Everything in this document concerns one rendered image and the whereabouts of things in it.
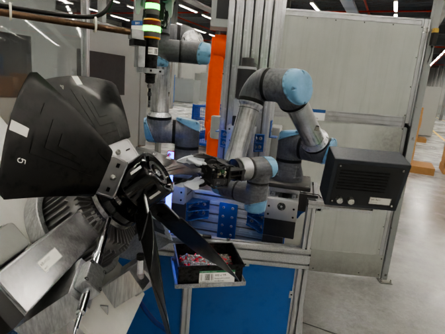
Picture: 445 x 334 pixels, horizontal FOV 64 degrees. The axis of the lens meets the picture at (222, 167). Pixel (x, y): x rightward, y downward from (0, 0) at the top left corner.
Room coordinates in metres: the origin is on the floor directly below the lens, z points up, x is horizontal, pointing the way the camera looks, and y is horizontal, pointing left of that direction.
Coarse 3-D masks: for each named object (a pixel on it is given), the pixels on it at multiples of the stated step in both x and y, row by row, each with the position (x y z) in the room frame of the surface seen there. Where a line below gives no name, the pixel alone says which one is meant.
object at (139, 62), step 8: (136, 32) 0.89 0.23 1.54; (136, 40) 0.89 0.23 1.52; (144, 40) 0.90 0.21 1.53; (136, 48) 0.91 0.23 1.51; (144, 48) 0.91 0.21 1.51; (136, 56) 0.91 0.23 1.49; (144, 56) 0.91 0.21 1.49; (136, 64) 0.90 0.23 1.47; (144, 64) 0.91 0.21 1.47; (144, 72) 0.90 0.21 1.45; (152, 72) 0.90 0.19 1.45; (160, 72) 0.91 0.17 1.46
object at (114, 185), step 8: (112, 160) 0.76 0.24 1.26; (120, 160) 0.78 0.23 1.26; (112, 168) 0.76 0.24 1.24; (120, 168) 0.78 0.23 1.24; (104, 176) 0.74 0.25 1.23; (120, 176) 0.78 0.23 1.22; (104, 184) 0.74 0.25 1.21; (112, 184) 0.76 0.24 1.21; (96, 192) 0.72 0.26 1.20; (104, 192) 0.74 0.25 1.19; (112, 192) 0.76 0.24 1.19
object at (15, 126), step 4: (12, 120) 0.56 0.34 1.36; (12, 124) 0.56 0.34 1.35; (16, 124) 0.57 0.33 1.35; (20, 124) 0.57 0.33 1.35; (12, 128) 0.56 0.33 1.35; (16, 128) 0.56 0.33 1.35; (20, 128) 0.57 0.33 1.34; (24, 128) 0.58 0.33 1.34; (16, 132) 0.56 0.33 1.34; (20, 132) 0.57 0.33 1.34; (24, 132) 0.57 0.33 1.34
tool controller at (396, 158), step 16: (336, 160) 1.20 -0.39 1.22; (352, 160) 1.20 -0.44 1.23; (368, 160) 1.20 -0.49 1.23; (384, 160) 1.21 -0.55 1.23; (400, 160) 1.22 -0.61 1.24; (336, 176) 1.21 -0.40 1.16; (352, 176) 1.21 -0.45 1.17; (368, 176) 1.21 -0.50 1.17; (384, 176) 1.20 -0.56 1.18; (400, 176) 1.20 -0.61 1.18; (336, 192) 1.23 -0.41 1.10; (352, 192) 1.23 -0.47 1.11; (368, 192) 1.22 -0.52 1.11; (384, 192) 1.22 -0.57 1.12; (400, 192) 1.22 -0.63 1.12; (368, 208) 1.24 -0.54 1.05; (384, 208) 1.24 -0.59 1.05
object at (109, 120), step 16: (48, 80) 0.91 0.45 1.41; (64, 80) 0.94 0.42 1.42; (80, 80) 0.97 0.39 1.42; (96, 80) 1.01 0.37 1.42; (64, 96) 0.91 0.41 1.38; (80, 96) 0.93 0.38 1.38; (96, 96) 0.95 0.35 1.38; (112, 96) 0.99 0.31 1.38; (80, 112) 0.90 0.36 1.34; (96, 112) 0.91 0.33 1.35; (112, 112) 0.94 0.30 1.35; (96, 128) 0.88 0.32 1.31; (112, 128) 0.90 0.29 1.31; (128, 128) 0.92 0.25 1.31
